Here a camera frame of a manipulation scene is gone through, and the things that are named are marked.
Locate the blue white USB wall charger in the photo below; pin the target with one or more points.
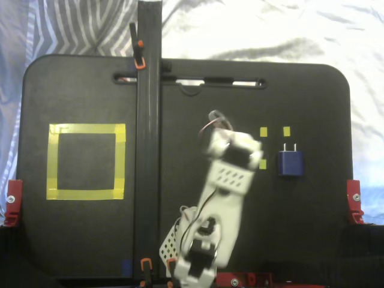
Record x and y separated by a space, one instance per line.
291 163

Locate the blue tape piece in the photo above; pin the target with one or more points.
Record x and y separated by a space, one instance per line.
127 267

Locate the small yellow tape marker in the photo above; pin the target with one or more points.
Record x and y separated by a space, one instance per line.
286 131
263 164
263 132

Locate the red post base bracket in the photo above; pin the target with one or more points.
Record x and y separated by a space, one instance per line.
231 279

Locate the long black flat bar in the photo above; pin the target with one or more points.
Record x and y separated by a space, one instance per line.
148 120

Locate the small orange spring clamp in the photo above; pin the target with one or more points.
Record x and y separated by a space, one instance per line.
146 264
171 264

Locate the black orange bar clamp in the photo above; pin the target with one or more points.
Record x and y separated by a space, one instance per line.
139 45

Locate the black lap desk board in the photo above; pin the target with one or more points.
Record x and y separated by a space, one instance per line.
270 30

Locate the black curved backdrop board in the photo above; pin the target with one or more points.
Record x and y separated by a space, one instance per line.
363 255

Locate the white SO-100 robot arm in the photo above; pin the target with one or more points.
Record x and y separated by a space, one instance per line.
222 210

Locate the yellow tape square outline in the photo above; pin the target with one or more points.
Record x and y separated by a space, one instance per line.
87 194

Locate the red plastic clamp bracket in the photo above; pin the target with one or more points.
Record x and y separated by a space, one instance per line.
13 198
355 198

